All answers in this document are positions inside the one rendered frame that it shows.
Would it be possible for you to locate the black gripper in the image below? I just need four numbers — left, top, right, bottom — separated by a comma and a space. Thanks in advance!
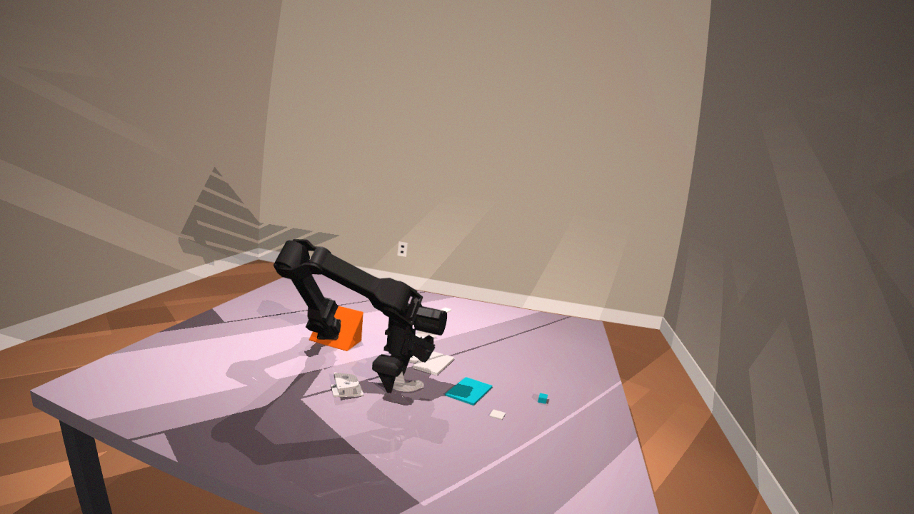
372, 326, 415, 393

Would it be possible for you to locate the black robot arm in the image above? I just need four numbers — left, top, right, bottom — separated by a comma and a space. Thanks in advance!
273, 239, 447, 363

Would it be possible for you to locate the cyan flat rectangular plate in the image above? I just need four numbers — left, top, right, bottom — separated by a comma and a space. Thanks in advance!
445, 377, 492, 405

